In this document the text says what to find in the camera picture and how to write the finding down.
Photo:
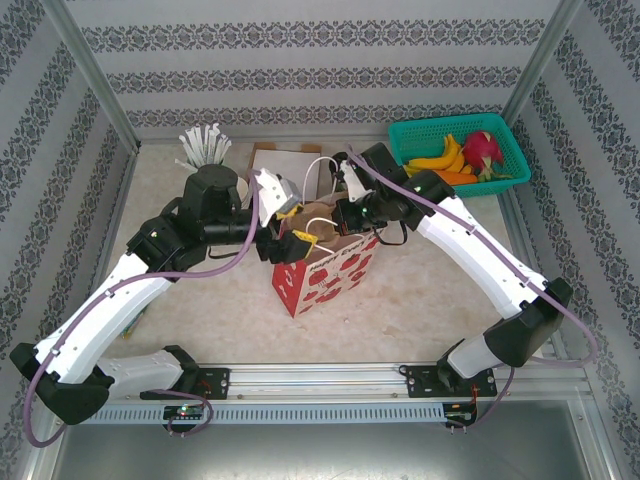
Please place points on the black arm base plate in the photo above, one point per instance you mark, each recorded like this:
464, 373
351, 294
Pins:
220, 385
417, 382

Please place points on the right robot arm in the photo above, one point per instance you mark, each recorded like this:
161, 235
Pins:
475, 250

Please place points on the aluminium frame post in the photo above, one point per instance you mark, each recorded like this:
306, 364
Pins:
89, 65
541, 60

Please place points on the teal plastic basket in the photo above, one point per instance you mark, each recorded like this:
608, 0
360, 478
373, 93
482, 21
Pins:
420, 132

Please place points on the small circuit board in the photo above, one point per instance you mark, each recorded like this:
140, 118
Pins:
185, 411
460, 417

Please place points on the green yellow snack packet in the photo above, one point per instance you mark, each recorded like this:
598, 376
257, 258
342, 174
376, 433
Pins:
135, 322

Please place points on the kraft cardboard napkin box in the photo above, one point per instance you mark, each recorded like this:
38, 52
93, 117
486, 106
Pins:
264, 146

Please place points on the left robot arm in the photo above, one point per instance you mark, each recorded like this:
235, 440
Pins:
115, 300

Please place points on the grey sheet metal panel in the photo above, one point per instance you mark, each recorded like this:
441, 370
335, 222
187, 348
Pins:
320, 455

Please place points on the pink dragon fruit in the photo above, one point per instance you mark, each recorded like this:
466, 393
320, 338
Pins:
482, 147

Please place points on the aluminium mounting rail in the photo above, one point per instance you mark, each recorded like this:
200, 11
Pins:
320, 380

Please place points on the yellow banana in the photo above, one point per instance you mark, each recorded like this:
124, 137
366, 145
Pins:
450, 150
457, 162

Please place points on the orange carrot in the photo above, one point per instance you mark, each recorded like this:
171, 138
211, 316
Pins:
460, 177

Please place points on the red white paper gift bag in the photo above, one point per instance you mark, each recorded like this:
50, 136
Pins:
325, 285

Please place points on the brown pulp cup carrier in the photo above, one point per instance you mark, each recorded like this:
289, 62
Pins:
320, 209

